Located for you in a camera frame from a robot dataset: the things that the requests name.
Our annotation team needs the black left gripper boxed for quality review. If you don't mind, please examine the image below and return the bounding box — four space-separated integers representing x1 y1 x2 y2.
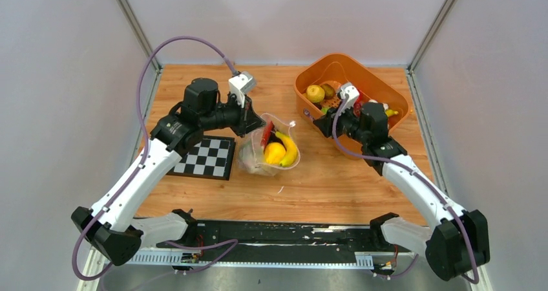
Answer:
201 91 267 138

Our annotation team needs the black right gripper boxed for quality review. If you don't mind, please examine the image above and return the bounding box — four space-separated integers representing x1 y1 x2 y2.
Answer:
313 102 369 146

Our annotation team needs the toy watermelon slice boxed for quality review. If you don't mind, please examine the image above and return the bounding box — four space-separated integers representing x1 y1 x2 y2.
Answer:
260 120 274 149

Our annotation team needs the clear zip top bag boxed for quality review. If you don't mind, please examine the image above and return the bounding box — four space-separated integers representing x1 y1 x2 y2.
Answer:
237 113 300 176

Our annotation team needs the yellow toy bell pepper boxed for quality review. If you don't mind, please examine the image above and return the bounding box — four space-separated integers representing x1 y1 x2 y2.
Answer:
264 142 286 165

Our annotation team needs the yellow toy banana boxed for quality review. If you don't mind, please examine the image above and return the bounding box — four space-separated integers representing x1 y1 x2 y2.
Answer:
275 131 299 167

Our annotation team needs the orange plastic basket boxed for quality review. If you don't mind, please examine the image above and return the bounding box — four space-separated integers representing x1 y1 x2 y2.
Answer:
293 53 411 133

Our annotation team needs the green toy lettuce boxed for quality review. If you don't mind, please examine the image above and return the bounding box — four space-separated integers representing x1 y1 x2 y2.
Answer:
238 138 264 175

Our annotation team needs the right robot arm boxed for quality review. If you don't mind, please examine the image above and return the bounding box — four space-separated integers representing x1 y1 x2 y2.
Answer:
313 102 490 284

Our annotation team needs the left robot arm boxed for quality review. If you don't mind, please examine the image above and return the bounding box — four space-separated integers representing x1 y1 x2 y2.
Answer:
71 72 265 266

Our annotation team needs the white toy garlic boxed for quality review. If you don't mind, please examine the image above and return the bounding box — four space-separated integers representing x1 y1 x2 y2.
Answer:
368 100 400 118

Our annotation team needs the brown toy potato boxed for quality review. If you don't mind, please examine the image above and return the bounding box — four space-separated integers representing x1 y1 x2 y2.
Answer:
321 83 336 100

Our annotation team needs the black white checkerboard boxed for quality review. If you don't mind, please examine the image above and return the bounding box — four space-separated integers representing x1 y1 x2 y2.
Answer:
167 136 236 180

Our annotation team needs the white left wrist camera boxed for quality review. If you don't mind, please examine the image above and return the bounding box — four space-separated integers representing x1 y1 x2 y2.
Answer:
228 71 257 108

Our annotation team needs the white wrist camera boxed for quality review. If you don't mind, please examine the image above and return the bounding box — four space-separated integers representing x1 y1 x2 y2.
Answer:
228 71 257 108
337 82 360 111

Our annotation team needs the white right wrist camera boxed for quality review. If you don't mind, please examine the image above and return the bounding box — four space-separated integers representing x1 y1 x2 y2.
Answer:
337 82 360 111

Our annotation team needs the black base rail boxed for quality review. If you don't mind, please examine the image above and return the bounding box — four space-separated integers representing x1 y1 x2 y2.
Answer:
171 219 409 264

